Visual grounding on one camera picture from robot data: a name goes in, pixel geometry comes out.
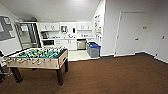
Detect grey bin blue lid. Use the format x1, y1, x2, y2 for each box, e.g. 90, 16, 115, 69
87, 44, 102, 59

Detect white two-door sink cabinet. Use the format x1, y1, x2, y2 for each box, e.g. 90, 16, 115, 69
59, 38, 78, 51

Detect black soap dispenser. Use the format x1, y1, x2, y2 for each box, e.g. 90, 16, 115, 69
72, 27, 77, 35

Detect steel paper towel dispenser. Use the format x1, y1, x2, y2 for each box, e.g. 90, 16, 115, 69
60, 25, 69, 34

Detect black built-in microwave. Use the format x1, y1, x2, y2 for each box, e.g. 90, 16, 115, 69
42, 39, 55, 47

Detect black coffee machine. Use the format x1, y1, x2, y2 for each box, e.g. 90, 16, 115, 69
40, 31, 50, 40

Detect white door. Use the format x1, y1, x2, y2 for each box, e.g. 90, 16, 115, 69
114, 11, 147, 57

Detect green foosball table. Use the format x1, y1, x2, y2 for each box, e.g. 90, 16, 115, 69
3, 47, 70, 86

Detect stainless steel refrigerator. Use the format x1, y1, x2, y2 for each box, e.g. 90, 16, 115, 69
14, 21, 43, 51

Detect white wall cabinet three doors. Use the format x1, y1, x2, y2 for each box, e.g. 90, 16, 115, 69
76, 21, 93, 31

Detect large colourful wall poster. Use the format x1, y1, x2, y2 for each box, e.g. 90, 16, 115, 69
94, 14, 102, 36

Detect white wall cabinet four doors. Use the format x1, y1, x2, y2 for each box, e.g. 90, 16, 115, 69
38, 22, 60, 32

